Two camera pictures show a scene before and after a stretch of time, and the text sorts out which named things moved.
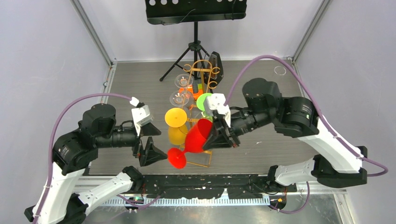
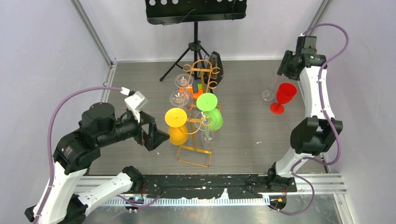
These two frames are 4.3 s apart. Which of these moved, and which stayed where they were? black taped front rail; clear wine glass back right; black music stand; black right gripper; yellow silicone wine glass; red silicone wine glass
Moved: red silicone wine glass; black right gripper
Stayed: black music stand; clear wine glass back right; yellow silicone wine glass; black taped front rail
